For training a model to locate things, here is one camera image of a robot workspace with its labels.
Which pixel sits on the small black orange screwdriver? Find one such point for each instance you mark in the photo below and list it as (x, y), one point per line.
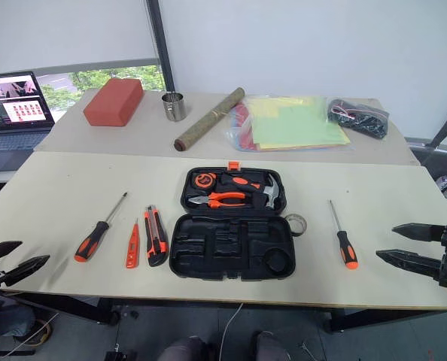
(347, 250)

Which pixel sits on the large black orange screwdriver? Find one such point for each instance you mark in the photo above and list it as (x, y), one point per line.
(92, 242)

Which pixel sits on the orange test pen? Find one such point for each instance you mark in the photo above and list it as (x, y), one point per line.
(132, 252)

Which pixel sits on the black orange utility knife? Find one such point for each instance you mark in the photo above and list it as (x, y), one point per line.
(155, 240)

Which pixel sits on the black tool case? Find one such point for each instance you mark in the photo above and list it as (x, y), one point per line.
(208, 263)

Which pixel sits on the grey blue fabric bundle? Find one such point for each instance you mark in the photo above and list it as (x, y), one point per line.
(5, 316)

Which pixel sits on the grey adhesive tape roll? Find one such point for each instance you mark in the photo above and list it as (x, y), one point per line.
(300, 225)

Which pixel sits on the open laptop computer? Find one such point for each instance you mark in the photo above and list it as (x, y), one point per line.
(16, 113)

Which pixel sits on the plastic bag of coloured paper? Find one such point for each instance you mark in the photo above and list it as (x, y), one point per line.
(298, 128)

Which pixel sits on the dark grey rounded shape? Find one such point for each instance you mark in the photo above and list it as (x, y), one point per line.
(272, 347)
(187, 349)

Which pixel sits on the red rectangular block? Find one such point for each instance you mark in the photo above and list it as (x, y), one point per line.
(112, 103)

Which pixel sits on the black orange tape measure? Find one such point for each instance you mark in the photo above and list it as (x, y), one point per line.
(203, 181)

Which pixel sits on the metal cup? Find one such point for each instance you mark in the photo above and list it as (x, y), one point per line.
(174, 107)

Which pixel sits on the white roller blind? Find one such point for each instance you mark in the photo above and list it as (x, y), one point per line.
(58, 30)

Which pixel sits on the rolled brown mat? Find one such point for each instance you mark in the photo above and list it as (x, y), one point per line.
(208, 118)

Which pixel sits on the black table frame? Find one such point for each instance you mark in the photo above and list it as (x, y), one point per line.
(377, 318)

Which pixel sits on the dark window frame post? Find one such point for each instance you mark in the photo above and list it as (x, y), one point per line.
(159, 37)

